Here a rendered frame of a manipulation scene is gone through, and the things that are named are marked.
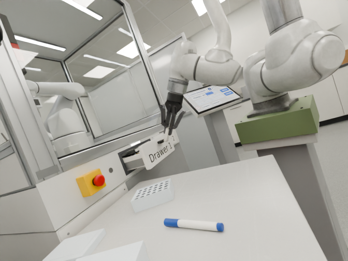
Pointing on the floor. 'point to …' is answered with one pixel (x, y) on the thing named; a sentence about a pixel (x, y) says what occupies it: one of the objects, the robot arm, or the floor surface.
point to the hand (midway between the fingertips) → (167, 134)
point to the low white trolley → (225, 236)
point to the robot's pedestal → (307, 188)
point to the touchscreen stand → (221, 138)
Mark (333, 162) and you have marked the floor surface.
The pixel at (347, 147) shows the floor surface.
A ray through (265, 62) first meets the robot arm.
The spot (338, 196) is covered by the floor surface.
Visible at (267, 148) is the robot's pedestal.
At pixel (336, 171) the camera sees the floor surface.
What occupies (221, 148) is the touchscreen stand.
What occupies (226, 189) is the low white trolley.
